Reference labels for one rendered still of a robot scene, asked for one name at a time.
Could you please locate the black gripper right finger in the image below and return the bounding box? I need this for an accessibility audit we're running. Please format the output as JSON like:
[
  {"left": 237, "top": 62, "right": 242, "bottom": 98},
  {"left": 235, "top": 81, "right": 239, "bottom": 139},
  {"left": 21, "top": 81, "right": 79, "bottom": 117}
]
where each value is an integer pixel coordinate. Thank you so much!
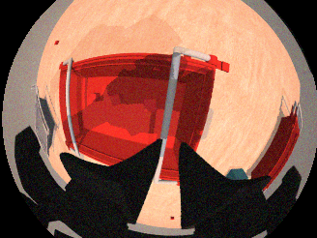
[{"left": 178, "top": 142, "right": 271, "bottom": 230}]

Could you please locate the small light blue block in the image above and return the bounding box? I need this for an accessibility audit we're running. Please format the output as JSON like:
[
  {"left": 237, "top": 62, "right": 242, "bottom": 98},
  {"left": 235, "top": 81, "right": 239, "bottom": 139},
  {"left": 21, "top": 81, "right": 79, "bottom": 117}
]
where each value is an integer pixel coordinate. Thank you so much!
[{"left": 227, "top": 168, "right": 248, "bottom": 181}]

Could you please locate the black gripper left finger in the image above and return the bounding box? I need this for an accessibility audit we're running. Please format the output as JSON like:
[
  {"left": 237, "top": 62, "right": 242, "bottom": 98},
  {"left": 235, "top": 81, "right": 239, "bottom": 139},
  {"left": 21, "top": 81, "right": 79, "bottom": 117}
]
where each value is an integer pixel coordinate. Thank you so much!
[{"left": 59, "top": 138, "right": 163, "bottom": 224}]

